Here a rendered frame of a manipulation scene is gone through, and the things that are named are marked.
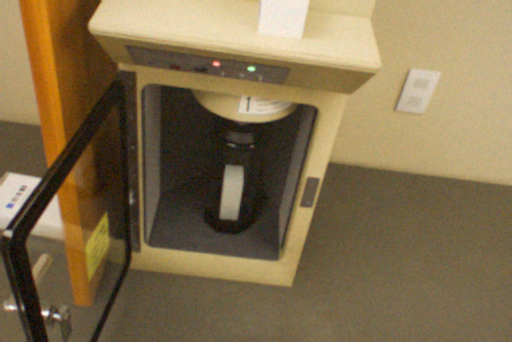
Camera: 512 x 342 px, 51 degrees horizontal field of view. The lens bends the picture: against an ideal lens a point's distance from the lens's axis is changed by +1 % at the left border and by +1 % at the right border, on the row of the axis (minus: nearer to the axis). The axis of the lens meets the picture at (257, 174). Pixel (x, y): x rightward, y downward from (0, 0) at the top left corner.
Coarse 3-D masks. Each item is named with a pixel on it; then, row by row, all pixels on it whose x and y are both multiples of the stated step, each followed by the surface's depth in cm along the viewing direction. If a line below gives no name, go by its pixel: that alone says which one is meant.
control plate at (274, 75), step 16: (128, 48) 61; (144, 48) 60; (144, 64) 68; (160, 64) 67; (176, 64) 66; (192, 64) 65; (208, 64) 64; (224, 64) 63; (240, 64) 62; (256, 64) 61; (256, 80) 69; (272, 80) 68
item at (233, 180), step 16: (240, 144) 87; (256, 144) 88; (224, 160) 91; (240, 160) 90; (256, 160) 92; (224, 176) 93; (240, 176) 93; (256, 176) 95; (208, 192) 100; (224, 192) 96; (240, 192) 95; (208, 208) 102; (224, 208) 98; (240, 208) 98
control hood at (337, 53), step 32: (128, 0) 61; (160, 0) 62; (192, 0) 64; (224, 0) 65; (96, 32) 57; (128, 32) 57; (160, 32) 57; (192, 32) 58; (224, 32) 59; (256, 32) 60; (320, 32) 62; (352, 32) 63; (288, 64) 60; (320, 64) 59; (352, 64) 58
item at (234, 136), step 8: (216, 120) 91; (224, 120) 89; (232, 120) 90; (216, 128) 89; (224, 128) 88; (232, 128) 88; (240, 128) 88; (248, 128) 89; (256, 128) 89; (264, 128) 90; (224, 136) 88; (232, 136) 88; (240, 136) 87; (248, 136) 88; (256, 136) 88; (264, 136) 90
